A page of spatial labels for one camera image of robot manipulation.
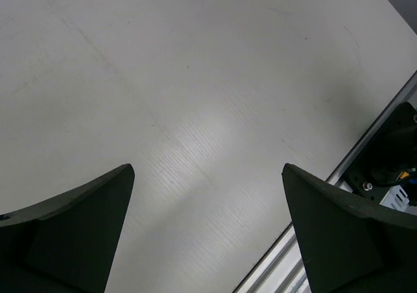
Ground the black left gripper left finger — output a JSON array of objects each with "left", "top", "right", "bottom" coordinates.
[{"left": 1, "top": 164, "right": 135, "bottom": 292}]

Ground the aluminium mounting rail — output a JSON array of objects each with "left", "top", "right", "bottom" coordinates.
[{"left": 237, "top": 77, "right": 416, "bottom": 292}]

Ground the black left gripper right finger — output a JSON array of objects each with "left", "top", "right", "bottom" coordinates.
[{"left": 282, "top": 163, "right": 416, "bottom": 292}]

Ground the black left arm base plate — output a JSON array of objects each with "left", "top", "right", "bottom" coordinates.
[{"left": 343, "top": 102, "right": 416, "bottom": 210}]

